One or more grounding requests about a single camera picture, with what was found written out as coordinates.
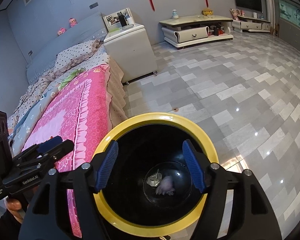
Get yellow rimmed black trash bin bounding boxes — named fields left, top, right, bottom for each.
left=95, top=112, right=218, bottom=237

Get person's left hand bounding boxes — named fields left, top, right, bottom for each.
left=5, top=197, right=23, bottom=223

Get grey blue floral blanket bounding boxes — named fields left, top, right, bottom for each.
left=8, top=86, right=59, bottom=157

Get pink floral bed quilt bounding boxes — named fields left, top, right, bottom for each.
left=22, top=64, right=113, bottom=238

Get polka dot pillow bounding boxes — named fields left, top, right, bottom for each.
left=53, top=40, right=100, bottom=73

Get white bedside cabinet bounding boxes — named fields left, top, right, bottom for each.
left=103, top=23, right=158, bottom=84

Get grey bed headboard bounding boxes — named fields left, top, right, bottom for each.
left=26, top=13, right=107, bottom=85

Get black thermos bottle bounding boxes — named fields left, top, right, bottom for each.
left=117, top=12, right=127, bottom=27

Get pink plush toy left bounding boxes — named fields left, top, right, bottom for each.
left=57, top=28, right=66, bottom=36

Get pink plush toy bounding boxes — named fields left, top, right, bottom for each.
left=69, top=18, right=77, bottom=28
left=57, top=28, right=66, bottom=36

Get pink plush toy right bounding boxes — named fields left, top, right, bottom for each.
left=69, top=18, right=77, bottom=28

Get white tv stand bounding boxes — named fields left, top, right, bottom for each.
left=159, top=15, right=234, bottom=48

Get small white ceramic jar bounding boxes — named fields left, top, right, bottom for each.
left=172, top=10, right=179, bottom=20

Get yellow pot ornament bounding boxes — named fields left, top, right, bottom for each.
left=202, top=8, right=213, bottom=16

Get fish tank cabinet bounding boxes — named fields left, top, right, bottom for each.
left=278, top=0, right=300, bottom=51

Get white standing air conditioner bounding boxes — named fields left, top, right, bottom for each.
left=266, top=0, right=276, bottom=33

